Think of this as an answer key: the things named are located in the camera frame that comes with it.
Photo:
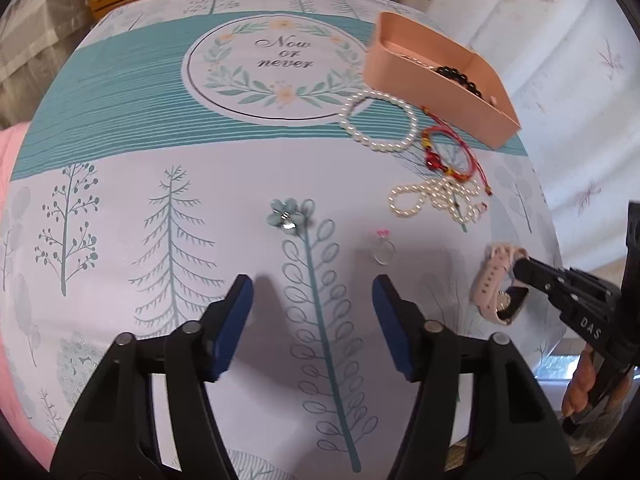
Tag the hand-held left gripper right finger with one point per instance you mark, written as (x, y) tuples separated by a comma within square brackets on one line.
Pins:
[(392, 332)]

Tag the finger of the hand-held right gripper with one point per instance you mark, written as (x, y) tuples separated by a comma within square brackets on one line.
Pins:
[(537, 275)]

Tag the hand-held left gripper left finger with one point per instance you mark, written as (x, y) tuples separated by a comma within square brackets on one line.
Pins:
[(231, 327)]

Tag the pink wrist watch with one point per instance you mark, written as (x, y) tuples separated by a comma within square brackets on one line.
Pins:
[(487, 280)]

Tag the pink cardboard box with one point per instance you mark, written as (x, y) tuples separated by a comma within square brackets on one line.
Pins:
[(425, 90)]

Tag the person's right hand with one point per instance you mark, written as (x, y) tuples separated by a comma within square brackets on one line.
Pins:
[(577, 385)]

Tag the pale blue flower hair clip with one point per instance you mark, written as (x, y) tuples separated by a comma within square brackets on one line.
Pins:
[(285, 216)]

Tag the tree print tablecloth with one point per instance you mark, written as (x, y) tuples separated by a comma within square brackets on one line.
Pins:
[(150, 110)]

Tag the pink blanket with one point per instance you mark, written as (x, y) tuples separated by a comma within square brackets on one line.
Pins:
[(12, 160)]

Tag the beige patterned cloth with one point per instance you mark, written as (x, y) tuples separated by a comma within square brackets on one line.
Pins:
[(35, 45)]

